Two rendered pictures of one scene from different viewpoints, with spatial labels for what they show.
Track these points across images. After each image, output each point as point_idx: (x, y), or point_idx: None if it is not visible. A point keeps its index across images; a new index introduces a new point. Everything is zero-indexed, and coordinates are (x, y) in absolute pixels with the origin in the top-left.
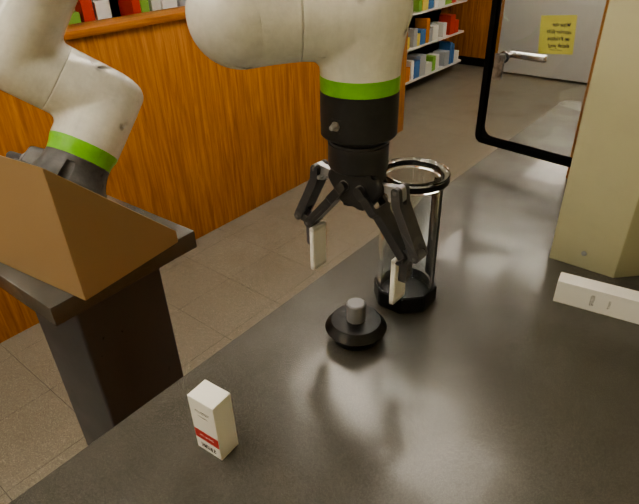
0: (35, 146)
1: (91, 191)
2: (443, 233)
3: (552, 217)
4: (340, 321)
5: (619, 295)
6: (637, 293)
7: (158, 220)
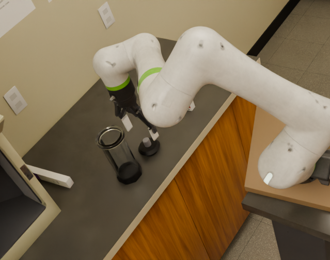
0: (328, 158)
1: (253, 124)
2: (102, 223)
3: (41, 248)
4: (153, 142)
5: (53, 172)
6: (46, 175)
7: (269, 209)
